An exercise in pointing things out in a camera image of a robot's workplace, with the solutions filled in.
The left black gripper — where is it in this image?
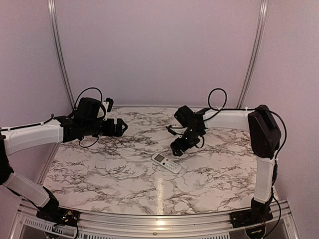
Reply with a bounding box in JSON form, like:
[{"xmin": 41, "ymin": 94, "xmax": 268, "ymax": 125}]
[{"xmin": 83, "ymin": 117, "xmax": 128, "ymax": 136}]

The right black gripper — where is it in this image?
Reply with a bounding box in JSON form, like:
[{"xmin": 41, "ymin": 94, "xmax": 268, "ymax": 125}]
[{"xmin": 170, "ymin": 126, "xmax": 202, "ymax": 156}]

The white remote control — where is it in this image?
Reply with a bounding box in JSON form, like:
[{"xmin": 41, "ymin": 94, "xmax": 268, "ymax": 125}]
[{"xmin": 151, "ymin": 153, "xmax": 181, "ymax": 174}]

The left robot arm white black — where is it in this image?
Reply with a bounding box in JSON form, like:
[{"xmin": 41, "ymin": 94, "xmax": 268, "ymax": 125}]
[{"xmin": 0, "ymin": 97, "xmax": 128, "ymax": 222}]

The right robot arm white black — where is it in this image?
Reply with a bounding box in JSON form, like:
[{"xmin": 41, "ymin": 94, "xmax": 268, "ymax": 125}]
[{"xmin": 170, "ymin": 105, "xmax": 281, "ymax": 223}]

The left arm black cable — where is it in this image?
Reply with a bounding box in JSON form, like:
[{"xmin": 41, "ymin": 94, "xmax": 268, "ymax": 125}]
[{"xmin": 49, "ymin": 87, "xmax": 104, "ymax": 148}]

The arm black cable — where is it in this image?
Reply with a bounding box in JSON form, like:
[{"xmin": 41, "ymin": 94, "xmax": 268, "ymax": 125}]
[
  {"xmin": 49, "ymin": 87, "xmax": 104, "ymax": 148},
  {"xmin": 196, "ymin": 87, "xmax": 287, "ymax": 220}
]

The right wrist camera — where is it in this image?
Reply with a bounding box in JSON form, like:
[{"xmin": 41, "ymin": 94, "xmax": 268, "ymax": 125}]
[{"xmin": 166, "ymin": 125, "xmax": 178, "ymax": 135}]

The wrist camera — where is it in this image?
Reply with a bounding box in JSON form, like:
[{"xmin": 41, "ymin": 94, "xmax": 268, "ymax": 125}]
[
  {"xmin": 166, "ymin": 125, "xmax": 178, "ymax": 135},
  {"xmin": 102, "ymin": 98, "xmax": 114, "ymax": 118}
]

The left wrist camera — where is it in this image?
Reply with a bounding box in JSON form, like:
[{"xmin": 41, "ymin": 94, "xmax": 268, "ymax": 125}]
[{"xmin": 102, "ymin": 98, "xmax": 114, "ymax": 118}]

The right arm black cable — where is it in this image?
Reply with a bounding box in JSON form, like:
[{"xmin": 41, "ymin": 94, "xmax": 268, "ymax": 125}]
[{"xmin": 196, "ymin": 87, "xmax": 287, "ymax": 220}]

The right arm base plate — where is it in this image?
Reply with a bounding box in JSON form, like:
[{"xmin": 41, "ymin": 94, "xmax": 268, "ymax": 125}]
[{"xmin": 230, "ymin": 209, "xmax": 273, "ymax": 228}]

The left aluminium frame post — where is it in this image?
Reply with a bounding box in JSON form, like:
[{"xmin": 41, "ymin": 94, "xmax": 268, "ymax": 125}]
[{"xmin": 47, "ymin": 0, "xmax": 75, "ymax": 108}]

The aluminium frame post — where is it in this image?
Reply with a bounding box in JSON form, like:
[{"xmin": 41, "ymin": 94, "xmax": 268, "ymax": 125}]
[
  {"xmin": 47, "ymin": 0, "xmax": 75, "ymax": 108},
  {"xmin": 236, "ymin": 0, "xmax": 269, "ymax": 108}
]

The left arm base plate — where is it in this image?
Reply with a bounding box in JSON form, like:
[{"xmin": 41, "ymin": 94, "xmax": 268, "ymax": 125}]
[{"xmin": 36, "ymin": 208, "xmax": 80, "ymax": 227}]

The front aluminium rail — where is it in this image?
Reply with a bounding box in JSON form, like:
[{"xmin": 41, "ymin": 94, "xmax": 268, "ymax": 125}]
[{"xmin": 9, "ymin": 200, "xmax": 300, "ymax": 239}]

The right aluminium frame post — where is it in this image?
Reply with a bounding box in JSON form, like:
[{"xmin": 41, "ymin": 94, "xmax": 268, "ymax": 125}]
[{"xmin": 236, "ymin": 0, "xmax": 269, "ymax": 108}]

